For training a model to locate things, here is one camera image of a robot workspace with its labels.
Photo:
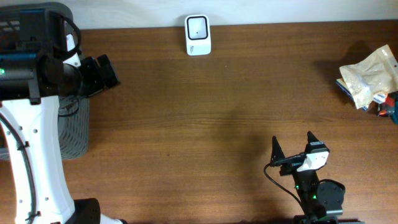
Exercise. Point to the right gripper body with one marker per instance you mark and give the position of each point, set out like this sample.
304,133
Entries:
292,166

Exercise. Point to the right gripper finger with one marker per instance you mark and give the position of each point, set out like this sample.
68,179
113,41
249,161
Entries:
313,142
277,154

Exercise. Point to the yellow wet wipes pack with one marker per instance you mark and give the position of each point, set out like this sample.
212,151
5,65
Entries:
342,85

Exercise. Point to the black red snack packet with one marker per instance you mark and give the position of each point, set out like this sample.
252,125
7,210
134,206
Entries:
387,108

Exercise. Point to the blue mouthwash bottle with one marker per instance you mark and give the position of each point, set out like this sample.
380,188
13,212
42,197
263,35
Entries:
394,116

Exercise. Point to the brown cookie snack pouch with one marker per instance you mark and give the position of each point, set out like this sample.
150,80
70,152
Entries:
377,72

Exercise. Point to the orange tissue pack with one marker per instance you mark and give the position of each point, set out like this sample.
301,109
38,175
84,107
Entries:
380,97

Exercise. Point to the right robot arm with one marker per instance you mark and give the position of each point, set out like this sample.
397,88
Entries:
320,200

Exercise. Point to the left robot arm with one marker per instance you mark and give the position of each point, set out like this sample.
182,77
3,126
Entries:
42,64

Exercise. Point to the white barcode scanner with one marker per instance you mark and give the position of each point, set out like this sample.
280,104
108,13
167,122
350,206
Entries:
197,35

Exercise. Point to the dark grey plastic basket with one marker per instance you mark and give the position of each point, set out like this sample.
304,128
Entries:
73,130

